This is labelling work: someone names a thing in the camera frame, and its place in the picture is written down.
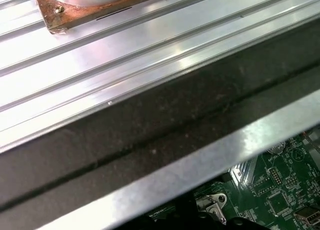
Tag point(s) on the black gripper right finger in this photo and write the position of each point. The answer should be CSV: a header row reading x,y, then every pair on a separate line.
x,y
237,223

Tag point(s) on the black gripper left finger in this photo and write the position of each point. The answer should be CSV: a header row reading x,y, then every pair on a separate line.
x,y
175,223

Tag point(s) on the internal USB port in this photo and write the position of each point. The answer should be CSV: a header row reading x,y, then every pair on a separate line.
x,y
307,215

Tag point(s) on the green motherboard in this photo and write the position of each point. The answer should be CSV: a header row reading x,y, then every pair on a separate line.
x,y
300,180

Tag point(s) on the black PC case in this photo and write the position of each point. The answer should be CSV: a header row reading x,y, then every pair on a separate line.
x,y
150,120

